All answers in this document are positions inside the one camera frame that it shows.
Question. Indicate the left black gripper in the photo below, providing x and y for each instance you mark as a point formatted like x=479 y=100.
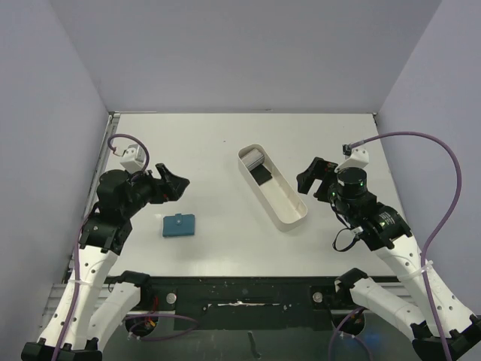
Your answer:
x=160 y=186

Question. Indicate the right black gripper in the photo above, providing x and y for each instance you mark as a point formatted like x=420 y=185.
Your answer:
x=323 y=184

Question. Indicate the blue leather card holder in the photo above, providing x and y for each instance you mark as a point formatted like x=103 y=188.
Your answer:
x=178 y=225

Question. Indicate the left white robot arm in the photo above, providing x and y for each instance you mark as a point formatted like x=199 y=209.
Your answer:
x=78 y=330

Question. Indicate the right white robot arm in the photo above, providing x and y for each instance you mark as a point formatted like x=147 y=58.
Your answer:
x=437 y=324

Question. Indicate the black card in tray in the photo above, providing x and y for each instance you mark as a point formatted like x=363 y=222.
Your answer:
x=261 y=175

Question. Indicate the white oblong tray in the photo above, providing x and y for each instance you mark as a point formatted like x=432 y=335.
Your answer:
x=280 y=201

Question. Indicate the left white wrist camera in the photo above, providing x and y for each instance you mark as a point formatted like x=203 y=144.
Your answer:
x=133 y=158

